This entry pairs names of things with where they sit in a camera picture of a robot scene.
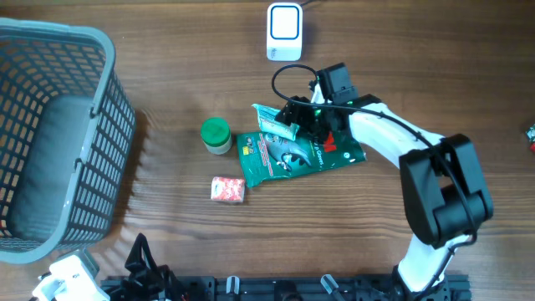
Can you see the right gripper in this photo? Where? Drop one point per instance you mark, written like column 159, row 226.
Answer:
column 298, row 114

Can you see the white teal pouch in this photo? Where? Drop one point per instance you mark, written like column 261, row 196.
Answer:
column 266, row 117

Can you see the green 3M gloves package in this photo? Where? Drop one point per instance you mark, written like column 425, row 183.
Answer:
column 267, row 157

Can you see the green lid jar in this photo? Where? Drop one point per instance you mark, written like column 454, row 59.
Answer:
column 216, row 135

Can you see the red white patterned box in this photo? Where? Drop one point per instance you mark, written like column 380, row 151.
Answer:
column 228, row 190

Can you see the red white snack bar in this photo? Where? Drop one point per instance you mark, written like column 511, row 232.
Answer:
column 530, row 134

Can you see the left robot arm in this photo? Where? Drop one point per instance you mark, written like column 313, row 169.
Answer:
column 147, row 280

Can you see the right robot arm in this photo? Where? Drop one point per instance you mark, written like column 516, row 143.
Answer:
column 445, row 194

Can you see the white barcode scanner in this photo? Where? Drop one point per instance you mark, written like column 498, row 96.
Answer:
column 284, row 39

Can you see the grey plastic shopping basket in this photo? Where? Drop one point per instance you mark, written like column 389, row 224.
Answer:
column 67, row 126

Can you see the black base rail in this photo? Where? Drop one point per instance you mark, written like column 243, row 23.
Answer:
column 374, row 287

